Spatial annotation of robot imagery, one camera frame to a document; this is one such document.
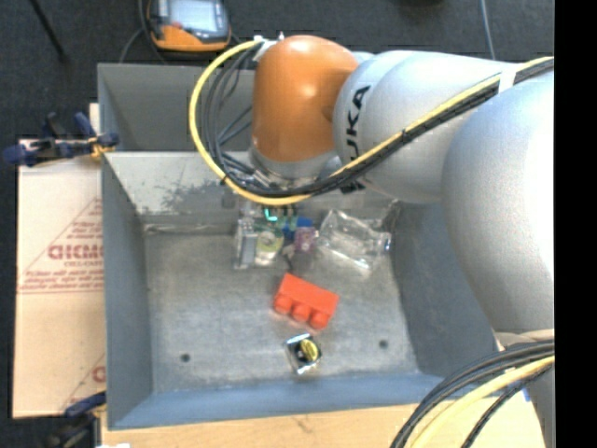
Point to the brown cardboard board red print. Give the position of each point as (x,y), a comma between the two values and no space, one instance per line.
(56,325)

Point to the grey metal bin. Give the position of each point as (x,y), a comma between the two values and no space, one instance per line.
(210,306)

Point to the clear plastic packet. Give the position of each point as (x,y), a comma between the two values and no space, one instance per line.
(354,238)

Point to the orange toy brick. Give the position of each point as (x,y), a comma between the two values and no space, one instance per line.
(303,299)

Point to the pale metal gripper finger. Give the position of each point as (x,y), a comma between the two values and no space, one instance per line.
(243,250)
(268,245)

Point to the silver box with yellow disc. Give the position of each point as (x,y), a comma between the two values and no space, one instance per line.
(304,353)

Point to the small purple block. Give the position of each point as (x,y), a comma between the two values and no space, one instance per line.
(305,240)

